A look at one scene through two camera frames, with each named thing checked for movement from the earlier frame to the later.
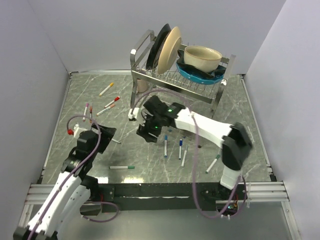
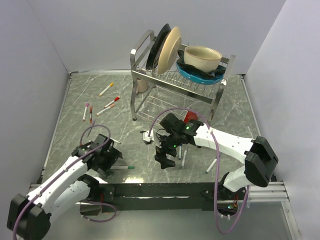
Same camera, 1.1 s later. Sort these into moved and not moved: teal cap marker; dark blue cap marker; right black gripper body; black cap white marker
Moved: right black gripper body
Not moved: dark blue cap marker; black cap white marker; teal cap marker
